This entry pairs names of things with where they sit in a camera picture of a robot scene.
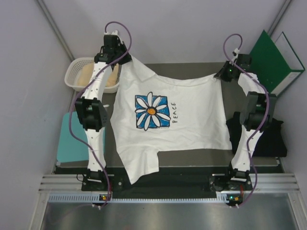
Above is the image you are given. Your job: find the white daisy print t-shirt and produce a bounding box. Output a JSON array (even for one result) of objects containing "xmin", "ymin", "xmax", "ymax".
[{"xmin": 111, "ymin": 58, "xmax": 232, "ymax": 184}]

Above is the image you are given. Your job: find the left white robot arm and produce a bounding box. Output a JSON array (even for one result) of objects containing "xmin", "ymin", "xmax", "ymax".
[{"xmin": 75, "ymin": 30, "xmax": 131, "ymax": 192}]

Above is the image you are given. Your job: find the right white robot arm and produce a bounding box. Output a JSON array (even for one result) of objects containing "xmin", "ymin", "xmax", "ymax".
[{"xmin": 212, "ymin": 51, "xmax": 276, "ymax": 191}]

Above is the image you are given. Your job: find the beige folded t-shirt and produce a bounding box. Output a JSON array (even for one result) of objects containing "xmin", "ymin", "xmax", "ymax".
[{"xmin": 76, "ymin": 62, "xmax": 120, "ymax": 87}]

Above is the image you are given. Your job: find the white plastic basket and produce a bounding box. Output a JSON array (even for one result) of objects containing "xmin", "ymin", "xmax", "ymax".
[{"xmin": 64, "ymin": 57, "xmax": 120, "ymax": 93}]

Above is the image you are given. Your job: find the folded black t-shirt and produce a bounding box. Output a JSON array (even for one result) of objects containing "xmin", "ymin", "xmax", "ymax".
[{"xmin": 226, "ymin": 112, "xmax": 287, "ymax": 157}]

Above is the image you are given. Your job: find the teal cutting mat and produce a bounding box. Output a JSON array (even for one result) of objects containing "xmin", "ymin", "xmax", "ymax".
[{"xmin": 57, "ymin": 112, "xmax": 106, "ymax": 163}]

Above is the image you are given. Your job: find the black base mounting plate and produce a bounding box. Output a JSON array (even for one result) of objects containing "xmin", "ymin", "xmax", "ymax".
[{"xmin": 81, "ymin": 174, "xmax": 252, "ymax": 192}]

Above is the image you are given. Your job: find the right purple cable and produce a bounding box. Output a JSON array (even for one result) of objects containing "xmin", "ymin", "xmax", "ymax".
[{"xmin": 223, "ymin": 33, "xmax": 272, "ymax": 209}]

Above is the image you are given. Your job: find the purple cable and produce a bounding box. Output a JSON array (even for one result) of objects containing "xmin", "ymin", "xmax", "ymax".
[
  {"xmin": 223, "ymin": 33, "xmax": 272, "ymax": 209},
  {"xmin": 68, "ymin": 21, "xmax": 132, "ymax": 211}
]

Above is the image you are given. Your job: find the green ring binder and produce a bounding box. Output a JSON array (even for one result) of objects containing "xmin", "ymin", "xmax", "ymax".
[{"xmin": 250, "ymin": 31, "xmax": 306, "ymax": 96}]

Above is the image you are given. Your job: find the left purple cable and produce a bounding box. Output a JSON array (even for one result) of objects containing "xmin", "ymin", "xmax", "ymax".
[{"xmin": 68, "ymin": 21, "xmax": 132, "ymax": 211}]

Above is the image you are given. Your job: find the aluminium rail frame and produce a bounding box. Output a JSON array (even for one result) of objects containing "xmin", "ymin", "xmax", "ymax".
[{"xmin": 29, "ymin": 168, "xmax": 307, "ymax": 230}]

